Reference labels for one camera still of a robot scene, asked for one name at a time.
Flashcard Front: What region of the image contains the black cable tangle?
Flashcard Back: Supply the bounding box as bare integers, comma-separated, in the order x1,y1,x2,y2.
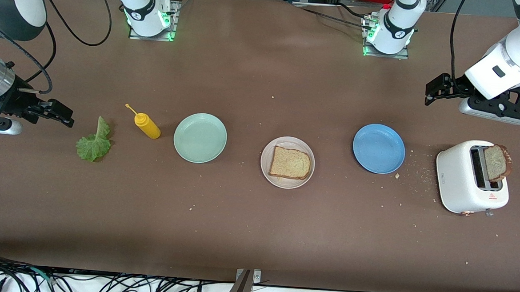
0,252,223,292

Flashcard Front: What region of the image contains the dark metal post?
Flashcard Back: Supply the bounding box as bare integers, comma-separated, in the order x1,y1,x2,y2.
224,269,252,292

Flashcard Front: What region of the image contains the white toaster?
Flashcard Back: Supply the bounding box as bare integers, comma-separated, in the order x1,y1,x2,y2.
433,138,512,218

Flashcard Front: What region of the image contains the beige plate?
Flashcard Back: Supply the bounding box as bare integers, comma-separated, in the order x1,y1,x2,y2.
259,135,317,191

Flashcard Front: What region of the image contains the brown bread slice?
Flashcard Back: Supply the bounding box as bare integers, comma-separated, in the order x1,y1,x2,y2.
482,144,514,184
268,145,312,181

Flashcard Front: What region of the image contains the mint green plate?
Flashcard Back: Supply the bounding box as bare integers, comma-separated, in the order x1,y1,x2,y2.
172,111,229,165

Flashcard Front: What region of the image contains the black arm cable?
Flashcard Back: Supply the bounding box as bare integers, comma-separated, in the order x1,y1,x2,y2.
0,0,115,98
447,0,469,92

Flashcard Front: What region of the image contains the blue plate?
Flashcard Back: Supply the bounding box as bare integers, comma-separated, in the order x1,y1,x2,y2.
351,123,408,176

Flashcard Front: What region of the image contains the green lettuce leaf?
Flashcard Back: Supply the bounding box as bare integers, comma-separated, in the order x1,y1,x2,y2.
75,115,113,164

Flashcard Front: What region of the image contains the silver table edge bracket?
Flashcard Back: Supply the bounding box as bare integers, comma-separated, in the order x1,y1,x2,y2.
235,268,262,285

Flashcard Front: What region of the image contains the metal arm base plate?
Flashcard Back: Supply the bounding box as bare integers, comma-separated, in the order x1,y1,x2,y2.
128,0,180,42
361,13,412,60

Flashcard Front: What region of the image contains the yellow squeeze bottle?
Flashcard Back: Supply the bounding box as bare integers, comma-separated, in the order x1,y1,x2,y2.
124,104,162,140

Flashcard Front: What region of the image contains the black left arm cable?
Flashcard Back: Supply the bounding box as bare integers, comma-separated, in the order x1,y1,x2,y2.
447,0,469,92

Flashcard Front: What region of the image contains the black table cable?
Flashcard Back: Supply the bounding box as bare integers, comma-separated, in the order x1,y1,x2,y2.
335,2,369,20
298,8,373,29

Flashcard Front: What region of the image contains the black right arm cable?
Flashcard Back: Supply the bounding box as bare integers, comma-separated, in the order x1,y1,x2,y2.
0,0,115,98

